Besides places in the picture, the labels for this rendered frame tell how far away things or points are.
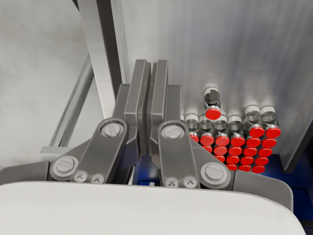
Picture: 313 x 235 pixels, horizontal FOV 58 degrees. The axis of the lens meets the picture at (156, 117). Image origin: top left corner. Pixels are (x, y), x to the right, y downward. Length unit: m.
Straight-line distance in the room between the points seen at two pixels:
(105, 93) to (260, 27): 0.23
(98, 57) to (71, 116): 0.50
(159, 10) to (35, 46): 1.28
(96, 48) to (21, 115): 1.64
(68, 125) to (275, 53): 0.63
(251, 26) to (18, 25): 1.32
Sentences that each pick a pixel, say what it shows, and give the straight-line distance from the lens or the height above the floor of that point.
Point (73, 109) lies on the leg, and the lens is 0.90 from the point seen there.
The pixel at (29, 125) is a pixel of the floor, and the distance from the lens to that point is 2.06.
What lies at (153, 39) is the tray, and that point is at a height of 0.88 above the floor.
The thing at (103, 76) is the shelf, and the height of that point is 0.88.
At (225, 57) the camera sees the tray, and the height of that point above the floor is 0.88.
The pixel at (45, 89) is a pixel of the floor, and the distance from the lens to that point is 1.76.
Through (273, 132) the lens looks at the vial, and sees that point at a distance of 0.43.
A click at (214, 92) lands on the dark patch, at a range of 0.41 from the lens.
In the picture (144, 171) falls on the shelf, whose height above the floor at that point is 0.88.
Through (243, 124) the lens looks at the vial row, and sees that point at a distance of 0.46.
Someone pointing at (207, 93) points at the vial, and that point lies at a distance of 0.41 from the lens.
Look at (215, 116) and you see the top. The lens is 0.39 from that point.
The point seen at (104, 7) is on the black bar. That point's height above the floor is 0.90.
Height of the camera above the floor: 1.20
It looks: 44 degrees down
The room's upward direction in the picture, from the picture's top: 174 degrees counter-clockwise
